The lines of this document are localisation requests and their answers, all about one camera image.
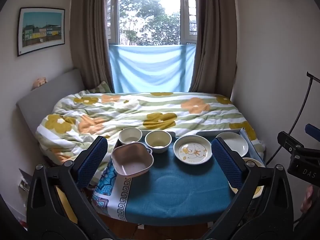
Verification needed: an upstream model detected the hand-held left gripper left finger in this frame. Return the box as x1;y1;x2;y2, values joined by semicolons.
26;136;109;231

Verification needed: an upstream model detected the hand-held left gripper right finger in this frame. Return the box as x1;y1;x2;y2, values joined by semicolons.
212;138;295;231

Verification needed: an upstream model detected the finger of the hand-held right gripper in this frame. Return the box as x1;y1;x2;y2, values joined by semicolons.
304;123;320;140
277;131;308;158

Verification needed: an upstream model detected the plain white plate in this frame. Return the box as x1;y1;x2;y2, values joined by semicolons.
215;131;249;157

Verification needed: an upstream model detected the duck print plate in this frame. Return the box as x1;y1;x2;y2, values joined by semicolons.
173;135;213;165

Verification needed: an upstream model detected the pink square bowl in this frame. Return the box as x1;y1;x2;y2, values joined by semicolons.
111;142;153;177

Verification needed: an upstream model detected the person's right hand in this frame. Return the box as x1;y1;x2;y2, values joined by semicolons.
300;184;316;213

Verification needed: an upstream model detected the yellow print plate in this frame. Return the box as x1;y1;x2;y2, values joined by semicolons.
230;157;266;200

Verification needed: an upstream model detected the small white bowl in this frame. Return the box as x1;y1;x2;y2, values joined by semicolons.
118;127;143;145

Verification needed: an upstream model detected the black rod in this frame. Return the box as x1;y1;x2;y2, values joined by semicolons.
306;72;320;83

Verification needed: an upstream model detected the teal patterned tablecloth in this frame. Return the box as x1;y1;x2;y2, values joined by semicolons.
91;127;265;224

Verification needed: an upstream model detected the cream duck print bowl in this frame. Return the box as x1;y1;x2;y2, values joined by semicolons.
144;130;173;154

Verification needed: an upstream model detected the green checked pillow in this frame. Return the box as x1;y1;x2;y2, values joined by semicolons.
86;81;113;94

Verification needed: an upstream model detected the floral striped blanket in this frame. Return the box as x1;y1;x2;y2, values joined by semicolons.
35;91;265;167

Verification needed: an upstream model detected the grey headboard cushion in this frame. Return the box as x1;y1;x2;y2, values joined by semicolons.
15;68;85;132

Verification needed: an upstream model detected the beige plush toy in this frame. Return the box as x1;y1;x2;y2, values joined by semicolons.
31;77;48;90

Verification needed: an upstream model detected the light blue window cloth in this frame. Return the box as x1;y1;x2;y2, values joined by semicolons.
108;43;197;93

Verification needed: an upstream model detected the brown curtain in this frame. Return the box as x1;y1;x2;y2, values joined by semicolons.
64;0;115;93
189;0;238;98

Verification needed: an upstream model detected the framed houses picture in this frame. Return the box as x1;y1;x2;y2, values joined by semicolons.
17;7;66;57

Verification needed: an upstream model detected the window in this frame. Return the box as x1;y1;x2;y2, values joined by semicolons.
106;0;198;47

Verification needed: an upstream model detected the black cable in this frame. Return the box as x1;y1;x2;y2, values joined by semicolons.
264;77;313;166

